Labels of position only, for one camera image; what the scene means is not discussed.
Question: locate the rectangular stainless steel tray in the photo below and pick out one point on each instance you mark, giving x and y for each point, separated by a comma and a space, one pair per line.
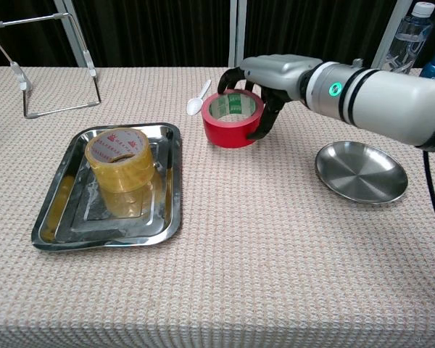
105, 232

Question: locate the yellow transparent tape roll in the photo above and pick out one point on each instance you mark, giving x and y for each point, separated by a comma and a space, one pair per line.
123, 177

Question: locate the round stainless steel dish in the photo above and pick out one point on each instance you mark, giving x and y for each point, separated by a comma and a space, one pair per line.
362, 177

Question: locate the beige woven tablecloth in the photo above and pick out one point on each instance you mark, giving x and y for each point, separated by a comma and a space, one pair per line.
239, 272

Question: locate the vertical grey frame post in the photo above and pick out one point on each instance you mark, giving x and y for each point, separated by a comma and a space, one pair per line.
237, 32

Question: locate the clear plastic water bottle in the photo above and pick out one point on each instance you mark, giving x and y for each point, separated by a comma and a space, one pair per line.
409, 40

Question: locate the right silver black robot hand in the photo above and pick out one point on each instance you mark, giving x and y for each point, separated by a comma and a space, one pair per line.
279, 74

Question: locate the slanted grey frame post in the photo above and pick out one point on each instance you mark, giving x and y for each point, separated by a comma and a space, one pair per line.
390, 32
71, 36

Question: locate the black curtain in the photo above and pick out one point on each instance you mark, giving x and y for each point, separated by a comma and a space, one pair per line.
148, 32

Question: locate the red tape roll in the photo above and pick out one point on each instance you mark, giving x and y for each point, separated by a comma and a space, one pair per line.
228, 136

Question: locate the white plastic spoon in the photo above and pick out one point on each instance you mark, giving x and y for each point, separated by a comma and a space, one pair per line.
194, 106

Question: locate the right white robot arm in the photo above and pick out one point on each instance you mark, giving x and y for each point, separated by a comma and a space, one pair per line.
384, 98

